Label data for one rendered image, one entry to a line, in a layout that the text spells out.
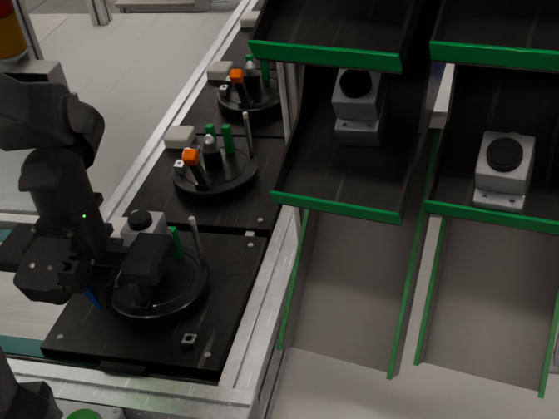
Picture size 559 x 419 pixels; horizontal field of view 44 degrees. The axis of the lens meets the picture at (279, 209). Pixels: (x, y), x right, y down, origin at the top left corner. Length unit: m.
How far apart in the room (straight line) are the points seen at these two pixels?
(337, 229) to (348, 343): 0.13
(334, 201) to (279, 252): 0.34
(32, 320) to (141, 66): 0.89
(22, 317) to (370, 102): 0.63
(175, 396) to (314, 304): 0.20
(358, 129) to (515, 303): 0.26
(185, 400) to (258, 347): 0.11
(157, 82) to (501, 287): 1.11
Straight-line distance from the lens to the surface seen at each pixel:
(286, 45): 0.59
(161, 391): 0.85
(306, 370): 0.97
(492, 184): 0.64
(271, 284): 0.95
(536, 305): 0.79
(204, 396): 0.84
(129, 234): 0.88
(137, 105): 1.62
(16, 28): 0.95
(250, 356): 0.86
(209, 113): 1.31
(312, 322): 0.81
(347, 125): 0.69
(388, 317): 0.79
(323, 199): 0.66
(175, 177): 1.12
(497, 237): 0.80
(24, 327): 1.06
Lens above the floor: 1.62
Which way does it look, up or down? 38 degrees down
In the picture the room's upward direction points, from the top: 8 degrees counter-clockwise
